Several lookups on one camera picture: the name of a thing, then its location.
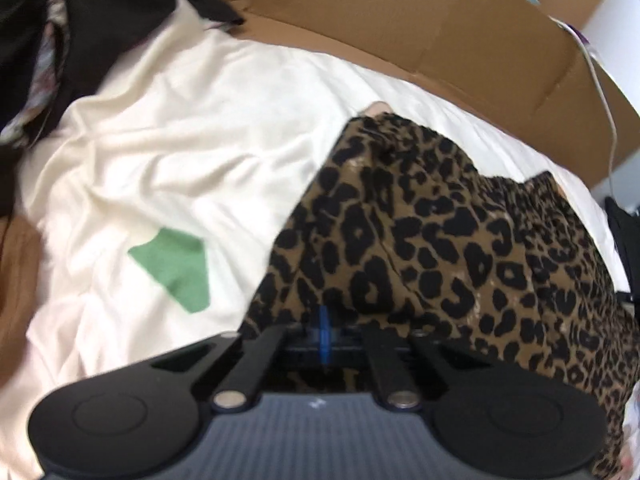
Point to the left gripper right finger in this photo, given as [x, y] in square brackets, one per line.
[357, 358]

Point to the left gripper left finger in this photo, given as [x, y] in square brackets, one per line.
[280, 348]

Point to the leopard print garment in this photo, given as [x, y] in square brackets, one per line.
[399, 230]

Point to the black clothes pile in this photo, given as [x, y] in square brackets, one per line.
[54, 52]

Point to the cream cartoon print bedsheet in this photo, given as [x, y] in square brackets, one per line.
[158, 198]

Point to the black bag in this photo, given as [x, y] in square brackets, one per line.
[626, 231]

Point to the brown cardboard sheet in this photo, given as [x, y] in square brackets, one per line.
[503, 60]

